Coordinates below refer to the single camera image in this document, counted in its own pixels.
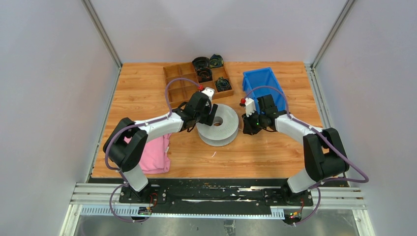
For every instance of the pink folded cloth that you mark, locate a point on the pink folded cloth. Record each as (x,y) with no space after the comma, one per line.
(155,158)

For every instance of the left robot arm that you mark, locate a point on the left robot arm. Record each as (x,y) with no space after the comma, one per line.
(127,142)

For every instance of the aluminium frame rail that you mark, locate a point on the aluminium frame rail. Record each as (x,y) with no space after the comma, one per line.
(103,199)

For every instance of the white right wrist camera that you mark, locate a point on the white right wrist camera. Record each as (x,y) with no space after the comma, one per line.
(250,107)

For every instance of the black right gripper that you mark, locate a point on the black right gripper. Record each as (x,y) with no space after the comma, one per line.
(249,129)

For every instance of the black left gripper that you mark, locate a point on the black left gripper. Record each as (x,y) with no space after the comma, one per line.
(209,118)

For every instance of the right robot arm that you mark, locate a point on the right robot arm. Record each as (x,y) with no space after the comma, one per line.
(322,148)

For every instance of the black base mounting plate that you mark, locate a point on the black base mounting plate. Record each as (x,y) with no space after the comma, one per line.
(209,189)

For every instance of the wooden divided tray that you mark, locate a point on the wooden divided tray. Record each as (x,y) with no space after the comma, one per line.
(181,79)

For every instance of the grey perforated cable spool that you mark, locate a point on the grey perforated cable spool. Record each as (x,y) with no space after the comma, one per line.
(224,129)

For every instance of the green patterned rolled tie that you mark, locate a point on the green patterned rolled tie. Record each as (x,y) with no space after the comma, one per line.
(223,84)

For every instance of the orange black rolled tie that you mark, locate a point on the orange black rolled tie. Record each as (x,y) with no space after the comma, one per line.
(204,75)

